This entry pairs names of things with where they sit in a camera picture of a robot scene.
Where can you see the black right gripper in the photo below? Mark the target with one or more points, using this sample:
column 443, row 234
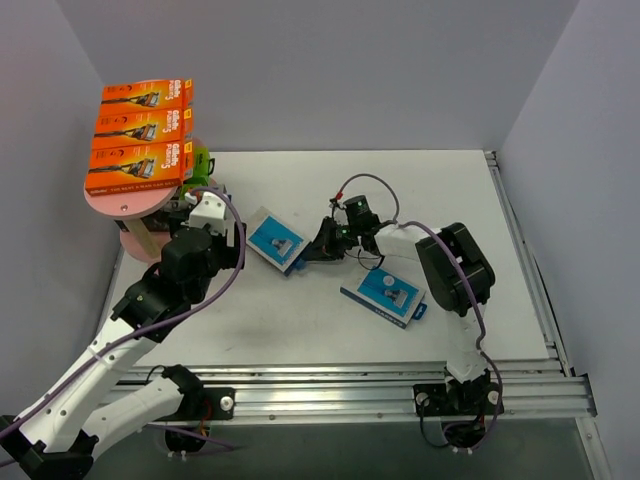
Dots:
column 326, row 240

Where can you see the aluminium mounting rail frame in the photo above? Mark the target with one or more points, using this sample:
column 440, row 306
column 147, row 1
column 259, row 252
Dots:
column 298, row 352

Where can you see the pink three-tier wooden shelf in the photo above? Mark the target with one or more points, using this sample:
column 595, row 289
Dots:
column 126, row 211

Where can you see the orange Gillette Fusion5 razor box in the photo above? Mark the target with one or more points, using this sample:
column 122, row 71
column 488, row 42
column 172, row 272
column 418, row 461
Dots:
column 140, row 96

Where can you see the orange Gillette Fusion box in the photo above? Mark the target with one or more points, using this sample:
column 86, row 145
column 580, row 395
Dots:
column 137, row 128
column 131, row 169

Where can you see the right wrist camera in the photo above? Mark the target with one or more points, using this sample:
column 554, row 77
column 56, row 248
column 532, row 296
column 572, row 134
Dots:
column 335, row 203

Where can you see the black green Gillette Labs box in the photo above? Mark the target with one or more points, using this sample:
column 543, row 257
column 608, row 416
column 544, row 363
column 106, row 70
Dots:
column 203, row 166

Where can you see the blue Harry's box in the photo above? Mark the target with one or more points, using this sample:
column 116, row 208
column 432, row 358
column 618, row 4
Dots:
column 275, row 241
column 386, row 294

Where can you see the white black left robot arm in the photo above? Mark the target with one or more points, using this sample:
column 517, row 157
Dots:
column 67, row 430

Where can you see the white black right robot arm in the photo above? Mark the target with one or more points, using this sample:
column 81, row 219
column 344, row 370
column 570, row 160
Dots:
column 456, row 270

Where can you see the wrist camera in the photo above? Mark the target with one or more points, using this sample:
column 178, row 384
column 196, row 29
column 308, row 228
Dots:
column 211, row 212
column 335, row 203

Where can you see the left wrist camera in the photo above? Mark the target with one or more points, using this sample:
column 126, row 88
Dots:
column 211, row 212

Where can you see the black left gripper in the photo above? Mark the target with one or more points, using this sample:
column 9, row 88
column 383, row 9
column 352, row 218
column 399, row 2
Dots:
column 167, row 218

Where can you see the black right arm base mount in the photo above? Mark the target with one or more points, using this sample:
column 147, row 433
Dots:
column 453, row 399

